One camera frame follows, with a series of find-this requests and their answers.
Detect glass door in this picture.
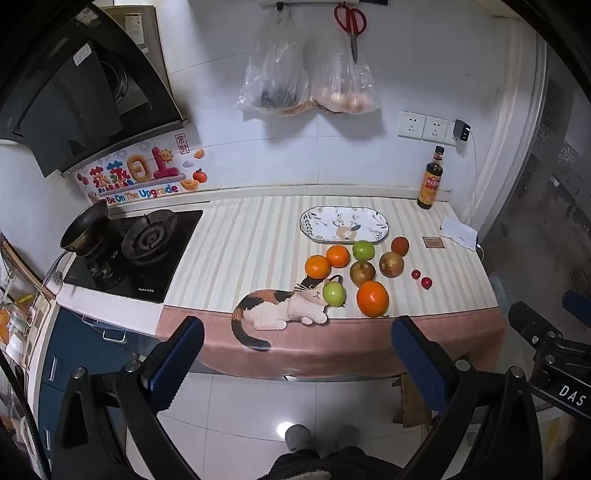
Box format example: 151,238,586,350
475,28,591,352

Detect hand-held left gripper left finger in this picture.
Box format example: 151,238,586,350
39,315,206,480

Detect black frying pan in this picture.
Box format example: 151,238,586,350
44,199,112,284

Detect cluttered storage rack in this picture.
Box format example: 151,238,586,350
0,235,61,384

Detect colourful wall sticker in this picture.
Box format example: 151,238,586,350
76,134,208,206

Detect brown cardboard box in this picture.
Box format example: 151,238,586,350
392,371,444,428

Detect dark soy sauce bottle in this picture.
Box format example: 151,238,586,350
416,145,445,210

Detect person's foot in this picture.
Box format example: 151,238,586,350
284,425,320,454
331,425,362,452

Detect floral oval plate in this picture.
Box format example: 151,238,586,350
299,206,390,244

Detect person's right foot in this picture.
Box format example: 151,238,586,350
331,425,362,452

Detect striped cat print mat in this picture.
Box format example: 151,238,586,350
154,194,506,381

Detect white paper tissue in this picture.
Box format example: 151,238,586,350
440,215,478,252

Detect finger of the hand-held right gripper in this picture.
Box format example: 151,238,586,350
508,301,561,344
562,290,591,317

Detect blue kitchen cabinet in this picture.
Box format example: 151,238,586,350
37,305,158,462

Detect brown onion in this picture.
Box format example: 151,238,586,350
379,251,405,278

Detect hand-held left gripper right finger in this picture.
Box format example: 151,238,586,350
390,315,555,480

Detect large orange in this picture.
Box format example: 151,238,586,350
356,280,390,318

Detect person's left foot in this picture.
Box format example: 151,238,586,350
284,425,320,454

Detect clear bag with pale contents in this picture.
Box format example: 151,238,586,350
309,32,382,115

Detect white hook rail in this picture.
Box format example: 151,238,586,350
259,0,389,11

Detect red handled scissors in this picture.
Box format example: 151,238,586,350
333,4,368,65

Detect person's dark trousers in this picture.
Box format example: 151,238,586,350
268,445,407,480

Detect black range hood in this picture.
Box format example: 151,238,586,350
0,4,190,178

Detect black gas stove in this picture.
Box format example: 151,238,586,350
62,209,204,304

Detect small orange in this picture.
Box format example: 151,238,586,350
326,245,351,269
305,255,332,280

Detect clear bag with dark contents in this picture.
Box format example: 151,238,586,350
235,9,311,114

